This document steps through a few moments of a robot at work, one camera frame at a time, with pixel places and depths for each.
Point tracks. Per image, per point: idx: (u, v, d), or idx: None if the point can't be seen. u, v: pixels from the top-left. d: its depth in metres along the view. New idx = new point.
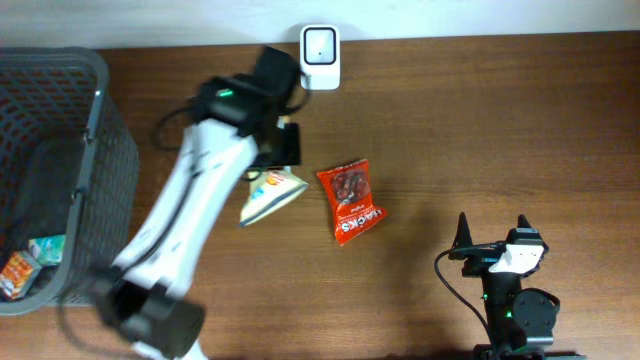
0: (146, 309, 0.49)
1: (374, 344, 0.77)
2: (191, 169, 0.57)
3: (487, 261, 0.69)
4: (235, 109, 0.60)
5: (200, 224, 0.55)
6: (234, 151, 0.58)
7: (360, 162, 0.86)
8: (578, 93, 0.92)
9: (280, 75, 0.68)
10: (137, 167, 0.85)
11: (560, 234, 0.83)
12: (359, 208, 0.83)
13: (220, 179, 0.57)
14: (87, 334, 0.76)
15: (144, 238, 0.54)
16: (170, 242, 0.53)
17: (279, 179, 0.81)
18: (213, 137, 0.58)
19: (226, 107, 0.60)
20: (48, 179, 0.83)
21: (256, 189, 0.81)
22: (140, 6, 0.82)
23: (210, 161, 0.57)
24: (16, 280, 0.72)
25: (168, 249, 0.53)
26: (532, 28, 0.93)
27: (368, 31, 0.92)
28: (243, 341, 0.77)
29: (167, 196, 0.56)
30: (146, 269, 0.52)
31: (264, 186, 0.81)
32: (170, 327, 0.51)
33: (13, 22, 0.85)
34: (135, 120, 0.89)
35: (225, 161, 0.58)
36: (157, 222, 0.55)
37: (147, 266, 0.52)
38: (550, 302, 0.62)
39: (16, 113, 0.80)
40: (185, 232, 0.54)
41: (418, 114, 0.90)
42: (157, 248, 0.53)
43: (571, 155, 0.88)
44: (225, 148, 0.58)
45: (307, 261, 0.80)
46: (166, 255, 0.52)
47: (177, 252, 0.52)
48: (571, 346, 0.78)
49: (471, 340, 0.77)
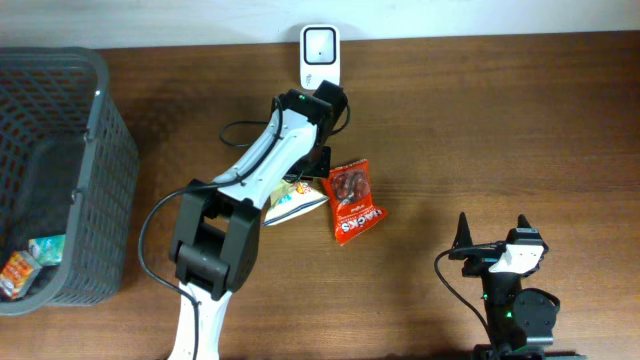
0: (233, 219, 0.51)
1: (375, 344, 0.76)
2: (275, 131, 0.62)
3: (487, 261, 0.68)
4: (305, 108, 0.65)
5: (276, 176, 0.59)
6: (311, 130, 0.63)
7: (360, 161, 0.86)
8: (579, 92, 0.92)
9: (327, 94, 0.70)
10: (136, 166, 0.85)
11: (560, 234, 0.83)
12: (359, 208, 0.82)
13: (298, 147, 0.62)
14: (87, 334, 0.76)
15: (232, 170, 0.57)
16: (256, 177, 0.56)
17: (308, 188, 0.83)
18: (295, 116, 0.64)
19: (297, 107, 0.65)
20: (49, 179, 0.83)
21: (284, 194, 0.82)
22: (140, 5, 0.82)
23: (290, 131, 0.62)
24: (16, 280, 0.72)
25: (253, 182, 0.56)
26: (533, 27, 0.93)
27: (368, 31, 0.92)
28: (243, 341, 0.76)
29: (251, 153, 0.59)
30: (235, 192, 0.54)
31: (295, 192, 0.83)
32: (249, 246, 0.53)
33: (12, 22, 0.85)
34: (135, 120, 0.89)
35: (306, 135, 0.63)
36: (242, 160, 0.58)
37: (237, 187, 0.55)
38: (550, 302, 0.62)
39: (16, 113, 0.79)
40: (268, 175, 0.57)
41: (417, 114, 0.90)
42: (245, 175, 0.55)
43: (571, 154, 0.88)
44: (304, 126, 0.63)
45: (308, 261, 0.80)
46: (252, 186, 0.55)
47: (261, 187, 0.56)
48: (571, 346, 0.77)
49: (471, 340, 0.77)
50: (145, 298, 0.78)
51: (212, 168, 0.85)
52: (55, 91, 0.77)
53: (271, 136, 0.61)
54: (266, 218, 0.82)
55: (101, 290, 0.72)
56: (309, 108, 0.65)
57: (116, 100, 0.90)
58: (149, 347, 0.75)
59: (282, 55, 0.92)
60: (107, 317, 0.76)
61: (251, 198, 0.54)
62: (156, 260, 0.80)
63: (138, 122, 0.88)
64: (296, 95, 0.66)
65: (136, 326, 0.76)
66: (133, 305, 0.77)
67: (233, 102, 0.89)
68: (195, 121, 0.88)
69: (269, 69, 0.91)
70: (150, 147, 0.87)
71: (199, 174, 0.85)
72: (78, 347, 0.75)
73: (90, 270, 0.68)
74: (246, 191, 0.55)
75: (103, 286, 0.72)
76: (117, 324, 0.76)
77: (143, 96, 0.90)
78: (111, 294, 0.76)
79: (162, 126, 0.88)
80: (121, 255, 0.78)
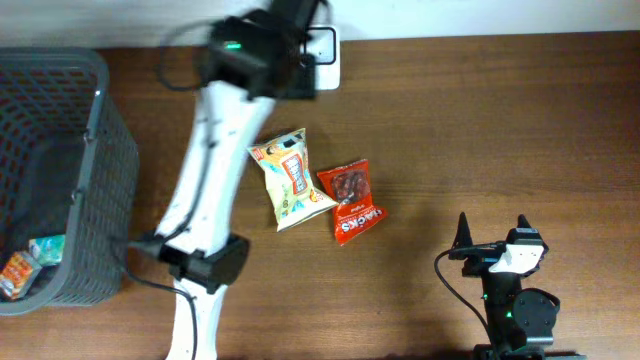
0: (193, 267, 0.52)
1: (375, 344, 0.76)
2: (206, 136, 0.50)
3: (487, 261, 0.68)
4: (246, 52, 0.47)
5: (228, 193, 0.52)
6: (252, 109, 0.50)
7: (360, 162, 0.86)
8: (579, 92, 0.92)
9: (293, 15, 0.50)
10: (136, 167, 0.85)
11: (560, 234, 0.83)
12: (359, 208, 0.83)
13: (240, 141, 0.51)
14: (87, 334, 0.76)
15: (178, 211, 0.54)
16: (198, 216, 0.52)
17: (321, 196, 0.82)
18: (223, 101, 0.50)
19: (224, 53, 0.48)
20: (49, 180, 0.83)
21: (291, 195, 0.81)
22: (140, 5, 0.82)
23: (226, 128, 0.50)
24: (16, 280, 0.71)
25: (199, 223, 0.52)
26: (533, 28, 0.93)
27: (368, 32, 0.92)
28: (243, 341, 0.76)
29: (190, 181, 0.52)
30: (185, 239, 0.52)
31: (302, 192, 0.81)
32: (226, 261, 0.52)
33: (13, 22, 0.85)
34: (135, 120, 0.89)
35: (242, 124, 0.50)
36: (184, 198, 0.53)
37: (185, 236, 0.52)
38: (550, 302, 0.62)
39: (16, 113, 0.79)
40: (213, 206, 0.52)
41: (417, 114, 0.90)
42: (187, 222, 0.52)
43: (570, 154, 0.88)
44: (230, 113, 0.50)
45: (308, 261, 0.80)
46: (199, 230, 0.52)
47: (209, 225, 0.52)
48: (571, 346, 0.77)
49: (470, 340, 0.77)
50: (145, 298, 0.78)
51: None
52: (56, 93, 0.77)
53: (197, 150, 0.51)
54: (279, 224, 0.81)
55: (101, 289, 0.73)
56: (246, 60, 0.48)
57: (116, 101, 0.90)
58: (150, 346, 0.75)
59: None
60: (107, 317, 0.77)
61: (202, 248, 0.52)
62: None
63: (139, 122, 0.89)
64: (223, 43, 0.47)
65: (137, 325, 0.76)
66: (133, 305, 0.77)
67: None
68: None
69: None
70: (150, 147, 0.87)
71: None
72: (78, 347, 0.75)
73: (90, 269, 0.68)
74: (196, 237, 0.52)
75: (103, 286, 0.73)
76: (118, 324, 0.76)
77: (143, 97, 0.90)
78: (111, 294, 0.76)
79: None
80: None
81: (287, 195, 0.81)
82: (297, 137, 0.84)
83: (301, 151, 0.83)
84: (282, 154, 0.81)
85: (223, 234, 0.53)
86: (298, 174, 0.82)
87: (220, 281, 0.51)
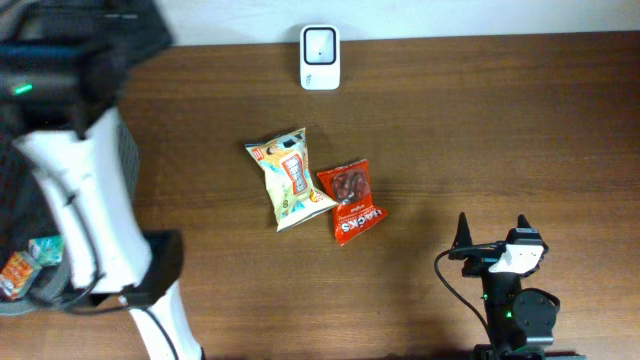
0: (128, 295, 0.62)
1: (374, 344, 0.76)
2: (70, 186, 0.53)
3: (487, 261, 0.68)
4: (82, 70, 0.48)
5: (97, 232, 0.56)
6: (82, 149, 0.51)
7: (360, 161, 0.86)
8: (578, 92, 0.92)
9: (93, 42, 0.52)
10: (136, 167, 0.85)
11: (560, 234, 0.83)
12: (359, 208, 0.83)
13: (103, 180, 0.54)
14: (87, 334, 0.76)
15: (79, 265, 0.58)
16: (107, 257, 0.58)
17: (321, 196, 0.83)
18: (54, 153, 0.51)
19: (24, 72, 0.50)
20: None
21: (292, 196, 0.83)
22: None
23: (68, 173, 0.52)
24: (16, 280, 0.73)
25: (110, 265, 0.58)
26: (532, 28, 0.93)
27: (368, 31, 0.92)
28: (242, 341, 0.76)
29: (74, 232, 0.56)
30: (106, 280, 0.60)
31: (302, 193, 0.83)
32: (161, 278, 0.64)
33: None
34: (134, 120, 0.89)
35: (91, 166, 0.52)
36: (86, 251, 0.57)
37: (104, 279, 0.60)
38: (550, 302, 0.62)
39: None
40: (114, 250, 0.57)
41: (417, 114, 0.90)
42: (100, 270, 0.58)
43: (570, 154, 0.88)
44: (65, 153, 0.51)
45: (308, 261, 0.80)
46: (113, 270, 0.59)
47: (118, 265, 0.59)
48: (571, 346, 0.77)
49: (470, 340, 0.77)
50: None
51: (211, 168, 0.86)
52: None
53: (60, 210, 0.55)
54: (279, 224, 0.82)
55: None
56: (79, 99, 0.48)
57: None
58: None
59: (282, 55, 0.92)
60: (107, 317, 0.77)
61: (133, 280, 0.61)
62: None
63: (139, 122, 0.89)
64: (10, 86, 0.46)
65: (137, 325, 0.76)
66: None
67: (234, 102, 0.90)
68: (195, 121, 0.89)
69: (269, 69, 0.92)
70: (150, 147, 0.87)
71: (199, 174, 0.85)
72: (78, 347, 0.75)
73: None
74: (110, 275, 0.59)
75: None
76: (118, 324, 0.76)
77: (143, 96, 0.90)
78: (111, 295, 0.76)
79: (163, 126, 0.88)
80: None
81: (287, 195, 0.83)
82: (297, 137, 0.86)
83: (302, 151, 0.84)
84: (282, 154, 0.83)
85: (135, 268, 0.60)
86: (298, 174, 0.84)
87: (155, 293, 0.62)
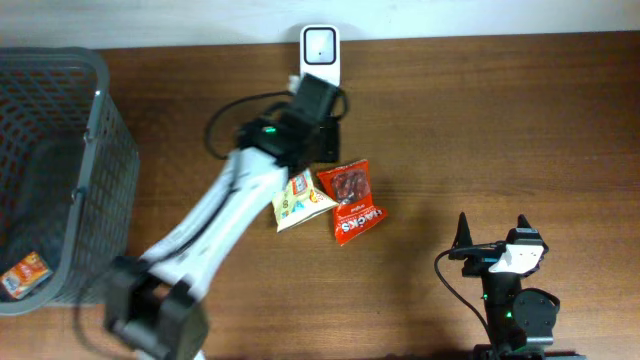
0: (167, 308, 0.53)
1: (375, 344, 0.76)
2: (231, 184, 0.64)
3: (488, 261, 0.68)
4: None
5: (225, 239, 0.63)
6: (270, 178, 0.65)
7: (360, 162, 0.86)
8: (579, 93, 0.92)
9: None
10: (137, 166, 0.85)
11: (560, 234, 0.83)
12: (359, 208, 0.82)
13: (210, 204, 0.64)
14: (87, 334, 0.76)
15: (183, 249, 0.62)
16: (200, 247, 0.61)
17: (321, 197, 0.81)
18: (254, 163, 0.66)
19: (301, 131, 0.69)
20: (317, 105, 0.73)
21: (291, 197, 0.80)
22: (140, 5, 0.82)
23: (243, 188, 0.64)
24: (23, 278, 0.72)
25: (198, 257, 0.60)
26: (534, 28, 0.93)
27: (368, 31, 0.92)
28: (243, 341, 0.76)
29: (200, 211, 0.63)
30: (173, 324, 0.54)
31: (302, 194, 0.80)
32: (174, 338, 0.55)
33: (14, 23, 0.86)
34: (134, 120, 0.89)
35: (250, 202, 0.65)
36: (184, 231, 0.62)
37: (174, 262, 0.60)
38: (550, 302, 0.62)
39: (16, 113, 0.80)
40: (213, 244, 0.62)
41: (417, 114, 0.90)
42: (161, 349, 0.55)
43: (571, 154, 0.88)
44: (264, 173, 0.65)
45: (307, 261, 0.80)
46: (195, 261, 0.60)
47: (204, 261, 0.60)
48: (571, 346, 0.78)
49: (470, 340, 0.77)
50: None
51: (212, 168, 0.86)
52: (55, 92, 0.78)
53: (50, 298, 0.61)
54: (279, 225, 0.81)
55: None
56: (299, 129, 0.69)
57: (117, 100, 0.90)
58: None
59: (282, 55, 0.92)
60: None
61: (191, 274, 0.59)
62: None
63: (139, 122, 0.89)
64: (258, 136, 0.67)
65: None
66: None
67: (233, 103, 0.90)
68: (195, 121, 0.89)
69: (269, 69, 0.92)
70: (150, 148, 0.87)
71: (199, 174, 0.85)
72: (78, 347, 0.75)
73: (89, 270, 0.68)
74: (191, 266, 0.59)
75: None
76: None
77: (143, 97, 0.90)
78: None
79: (163, 126, 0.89)
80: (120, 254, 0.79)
81: (287, 195, 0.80)
82: None
83: None
84: None
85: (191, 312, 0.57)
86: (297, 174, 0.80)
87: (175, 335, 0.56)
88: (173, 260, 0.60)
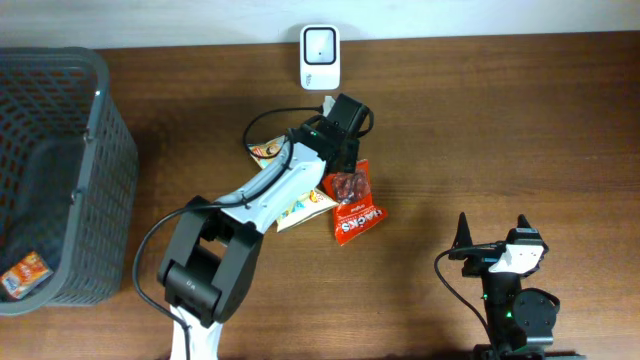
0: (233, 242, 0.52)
1: (374, 344, 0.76)
2: (283, 161, 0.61)
3: (487, 261, 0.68)
4: None
5: (282, 202, 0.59)
6: (319, 166, 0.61)
7: (360, 162, 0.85)
8: (580, 92, 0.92)
9: None
10: (136, 166, 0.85)
11: (559, 234, 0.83)
12: (359, 208, 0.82)
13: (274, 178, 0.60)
14: (87, 334, 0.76)
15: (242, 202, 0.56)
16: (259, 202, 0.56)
17: (321, 196, 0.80)
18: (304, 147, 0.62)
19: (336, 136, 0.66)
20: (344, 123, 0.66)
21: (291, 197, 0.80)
22: (141, 5, 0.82)
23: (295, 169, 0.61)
24: (23, 278, 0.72)
25: (257, 207, 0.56)
26: (533, 28, 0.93)
27: (368, 31, 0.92)
28: (243, 341, 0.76)
29: (258, 177, 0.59)
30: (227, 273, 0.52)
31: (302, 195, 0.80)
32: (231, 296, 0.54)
33: (14, 23, 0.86)
34: (135, 120, 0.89)
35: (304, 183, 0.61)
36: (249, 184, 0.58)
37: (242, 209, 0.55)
38: (550, 302, 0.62)
39: (17, 113, 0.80)
40: (273, 201, 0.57)
41: (418, 114, 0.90)
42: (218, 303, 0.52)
43: (571, 154, 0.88)
44: (314, 160, 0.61)
45: (307, 261, 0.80)
46: (257, 210, 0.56)
47: (265, 212, 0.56)
48: (571, 346, 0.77)
49: (470, 340, 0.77)
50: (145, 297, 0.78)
51: (212, 168, 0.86)
52: (56, 92, 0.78)
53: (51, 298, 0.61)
54: (280, 225, 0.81)
55: (101, 290, 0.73)
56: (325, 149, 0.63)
57: (117, 100, 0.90)
58: (150, 346, 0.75)
59: (282, 55, 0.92)
60: (107, 317, 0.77)
61: (253, 222, 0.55)
62: (156, 259, 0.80)
63: (139, 122, 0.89)
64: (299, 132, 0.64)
65: (137, 326, 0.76)
66: (133, 304, 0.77)
67: (234, 102, 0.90)
68: (195, 121, 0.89)
69: (269, 69, 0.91)
70: (150, 148, 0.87)
71: (199, 174, 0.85)
72: (78, 347, 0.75)
73: (90, 270, 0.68)
74: (248, 215, 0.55)
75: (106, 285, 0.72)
76: (117, 323, 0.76)
77: (143, 97, 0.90)
78: (110, 294, 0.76)
79: (163, 126, 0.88)
80: (121, 254, 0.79)
81: None
82: None
83: None
84: None
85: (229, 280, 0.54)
86: None
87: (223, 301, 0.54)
88: (240, 208, 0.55)
